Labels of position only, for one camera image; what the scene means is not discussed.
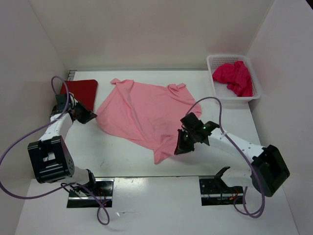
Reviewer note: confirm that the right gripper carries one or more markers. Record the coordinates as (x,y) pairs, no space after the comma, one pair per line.
(181,148)

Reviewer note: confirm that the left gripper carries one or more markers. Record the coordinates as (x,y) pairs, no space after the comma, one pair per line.
(88,116)

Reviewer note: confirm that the red t-shirt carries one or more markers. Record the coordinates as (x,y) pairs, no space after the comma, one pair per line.
(84,91)

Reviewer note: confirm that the light pink t-shirt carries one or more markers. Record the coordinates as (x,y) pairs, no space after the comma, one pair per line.
(147,115)

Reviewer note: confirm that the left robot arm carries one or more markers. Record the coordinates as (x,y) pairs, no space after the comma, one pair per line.
(50,158)

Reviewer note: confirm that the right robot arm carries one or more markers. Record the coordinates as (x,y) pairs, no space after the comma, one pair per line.
(266,172)

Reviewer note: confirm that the white plastic basket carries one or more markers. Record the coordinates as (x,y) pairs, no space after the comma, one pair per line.
(220,90)

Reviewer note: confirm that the hot pink t-shirt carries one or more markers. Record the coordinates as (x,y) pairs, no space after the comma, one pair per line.
(237,78)

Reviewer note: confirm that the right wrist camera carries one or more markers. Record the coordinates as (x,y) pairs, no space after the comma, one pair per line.
(190,122)

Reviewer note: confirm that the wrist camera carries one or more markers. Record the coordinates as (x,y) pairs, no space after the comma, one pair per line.
(61,100)
(190,122)

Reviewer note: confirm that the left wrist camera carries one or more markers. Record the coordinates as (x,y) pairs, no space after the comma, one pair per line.
(61,100)

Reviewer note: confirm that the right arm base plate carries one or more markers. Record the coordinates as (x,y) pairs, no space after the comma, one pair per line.
(209,188)

